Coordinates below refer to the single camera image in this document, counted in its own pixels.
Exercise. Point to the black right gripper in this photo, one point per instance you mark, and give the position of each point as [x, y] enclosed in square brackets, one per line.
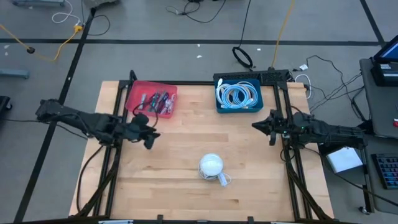
[281, 128]

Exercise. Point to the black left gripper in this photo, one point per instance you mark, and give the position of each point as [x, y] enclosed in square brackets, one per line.
[136, 129]

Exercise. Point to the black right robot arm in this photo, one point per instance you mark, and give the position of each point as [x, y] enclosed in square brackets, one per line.
[335, 133]

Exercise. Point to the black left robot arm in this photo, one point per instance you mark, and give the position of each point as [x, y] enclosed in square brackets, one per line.
[81, 119]

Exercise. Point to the blue plastic tray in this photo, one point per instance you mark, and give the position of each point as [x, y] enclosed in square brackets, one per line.
[239, 110]

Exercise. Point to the red plastic tray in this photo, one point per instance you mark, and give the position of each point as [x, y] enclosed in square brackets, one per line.
[135, 93]

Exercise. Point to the white round dome device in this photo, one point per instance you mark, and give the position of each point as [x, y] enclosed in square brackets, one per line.
[211, 164]

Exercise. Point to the small white floor adapter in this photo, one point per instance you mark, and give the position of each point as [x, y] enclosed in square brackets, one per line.
[303, 67]

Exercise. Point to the white box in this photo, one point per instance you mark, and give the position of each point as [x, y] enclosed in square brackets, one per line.
[343, 160]

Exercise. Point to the silver plate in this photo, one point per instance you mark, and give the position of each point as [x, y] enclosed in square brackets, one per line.
[115, 222]

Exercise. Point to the caster wheel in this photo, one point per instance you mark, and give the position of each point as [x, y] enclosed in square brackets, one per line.
[363, 210]

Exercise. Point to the black desktop device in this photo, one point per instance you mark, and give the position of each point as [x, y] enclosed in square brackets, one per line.
[384, 76]

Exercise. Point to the black keyboard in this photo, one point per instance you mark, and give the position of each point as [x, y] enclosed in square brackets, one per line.
[387, 171]

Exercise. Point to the small red item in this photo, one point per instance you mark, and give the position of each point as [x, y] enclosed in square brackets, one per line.
[396, 123]

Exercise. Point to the grey keyboard desk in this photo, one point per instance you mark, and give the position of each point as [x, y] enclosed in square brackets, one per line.
[382, 199]

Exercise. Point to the grey floor object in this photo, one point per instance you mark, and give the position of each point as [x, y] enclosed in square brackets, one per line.
[99, 2]

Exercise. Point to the laptop screen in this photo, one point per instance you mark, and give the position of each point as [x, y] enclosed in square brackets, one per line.
[390, 51]

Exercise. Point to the black round floor puck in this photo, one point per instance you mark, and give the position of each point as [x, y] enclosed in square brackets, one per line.
[30, 49]

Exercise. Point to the grey floor bar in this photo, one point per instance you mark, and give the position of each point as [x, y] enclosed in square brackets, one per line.
[14, 73]

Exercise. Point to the grey floor equipment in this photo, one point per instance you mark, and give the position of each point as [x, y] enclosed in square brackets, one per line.
[37, 3]

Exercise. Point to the black aluminium table frame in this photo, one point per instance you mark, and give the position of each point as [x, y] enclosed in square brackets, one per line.
[196, 83]

